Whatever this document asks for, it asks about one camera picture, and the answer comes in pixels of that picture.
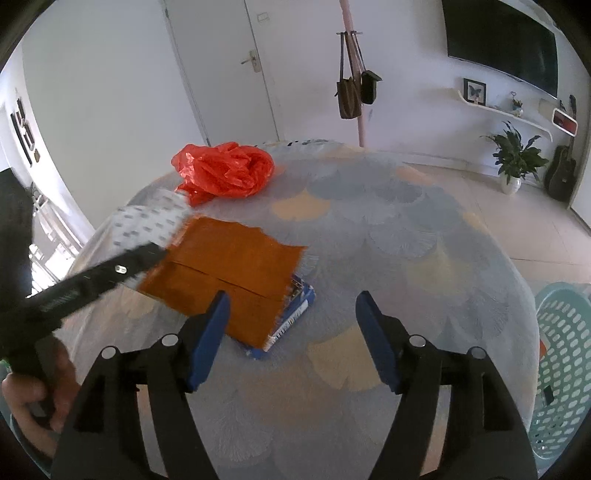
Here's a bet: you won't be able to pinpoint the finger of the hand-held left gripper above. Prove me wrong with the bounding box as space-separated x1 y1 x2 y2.
92 243 168 297

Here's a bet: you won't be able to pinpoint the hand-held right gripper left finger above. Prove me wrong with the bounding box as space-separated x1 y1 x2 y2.
50 290 232 480

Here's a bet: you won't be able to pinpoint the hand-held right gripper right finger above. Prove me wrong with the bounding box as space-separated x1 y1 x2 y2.
355 290 539 480

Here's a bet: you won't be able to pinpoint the orange cartoon print snack packet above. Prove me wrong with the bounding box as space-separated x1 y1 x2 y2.
139 215 308 349

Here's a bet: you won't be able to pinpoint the dark blue snack packet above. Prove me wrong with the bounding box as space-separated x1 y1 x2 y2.
247 274 317 361

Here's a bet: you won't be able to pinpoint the teal plastic basket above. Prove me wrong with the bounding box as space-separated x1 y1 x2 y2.
526 281 591 462

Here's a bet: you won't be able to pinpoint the black shoulder bag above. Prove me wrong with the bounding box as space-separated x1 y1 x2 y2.
353 31 383 105

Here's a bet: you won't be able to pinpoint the person's left hand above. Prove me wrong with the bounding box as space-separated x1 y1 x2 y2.
2 342 80 432

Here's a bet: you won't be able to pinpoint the red plastic bag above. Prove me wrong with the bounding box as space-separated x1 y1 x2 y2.
171 142 275 207

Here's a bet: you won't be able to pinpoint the white door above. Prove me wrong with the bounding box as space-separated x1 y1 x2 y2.
164 0 281 146

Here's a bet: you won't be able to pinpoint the potted green plant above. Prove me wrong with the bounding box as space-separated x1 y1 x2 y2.
480 121 550 195

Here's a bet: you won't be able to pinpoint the brown tote bag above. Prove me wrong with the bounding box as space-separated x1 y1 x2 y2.
335 31 363 120

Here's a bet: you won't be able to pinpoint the black acoustic guitar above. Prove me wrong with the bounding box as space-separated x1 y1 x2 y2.
544 138 578 201

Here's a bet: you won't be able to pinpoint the white box shelf red inside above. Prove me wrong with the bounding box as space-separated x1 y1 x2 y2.
551 107 580 137

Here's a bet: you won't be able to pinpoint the black wall picture frames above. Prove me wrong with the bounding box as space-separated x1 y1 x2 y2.
10 98 41 167

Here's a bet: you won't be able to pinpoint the metal door handle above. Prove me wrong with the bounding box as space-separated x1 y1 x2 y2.
239 48 262 75

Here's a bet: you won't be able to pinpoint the low curved white wall shelf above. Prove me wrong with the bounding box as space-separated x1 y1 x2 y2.
445 88 555 141

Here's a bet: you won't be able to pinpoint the butterfly picture frame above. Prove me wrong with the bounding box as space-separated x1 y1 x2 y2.
463 78 487 104

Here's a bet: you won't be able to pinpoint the black wall television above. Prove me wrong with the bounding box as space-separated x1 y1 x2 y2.
441 0 559 99

